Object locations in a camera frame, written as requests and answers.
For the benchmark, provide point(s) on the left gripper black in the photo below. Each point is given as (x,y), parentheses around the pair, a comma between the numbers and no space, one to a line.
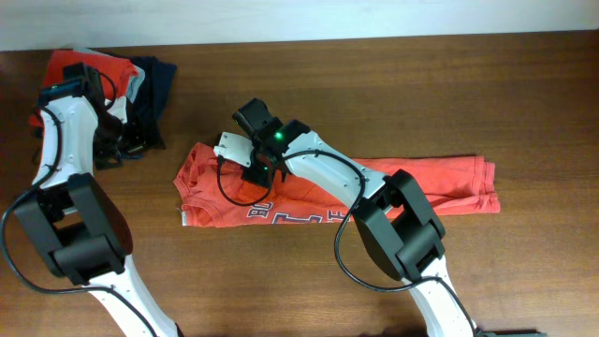
(137,141)

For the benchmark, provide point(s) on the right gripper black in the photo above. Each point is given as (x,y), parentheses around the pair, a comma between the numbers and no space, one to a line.
(263,178)

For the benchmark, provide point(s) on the orange-red t-shirt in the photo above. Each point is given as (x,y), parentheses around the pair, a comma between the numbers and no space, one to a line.
(453,186)

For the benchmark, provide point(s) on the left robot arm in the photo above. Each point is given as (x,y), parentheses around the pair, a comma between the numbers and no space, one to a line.
(76,229)

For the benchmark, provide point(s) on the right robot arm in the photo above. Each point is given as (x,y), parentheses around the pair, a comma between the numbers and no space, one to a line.
(400,231)

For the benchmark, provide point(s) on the folded grey shirt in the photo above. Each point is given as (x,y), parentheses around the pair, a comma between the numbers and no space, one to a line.
(135,81)

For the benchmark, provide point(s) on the folded red-orange shirt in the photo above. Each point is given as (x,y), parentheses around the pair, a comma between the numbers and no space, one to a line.
(117,69)

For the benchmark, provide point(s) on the folded dark navy garment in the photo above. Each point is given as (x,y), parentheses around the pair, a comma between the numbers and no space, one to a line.
(152,97)

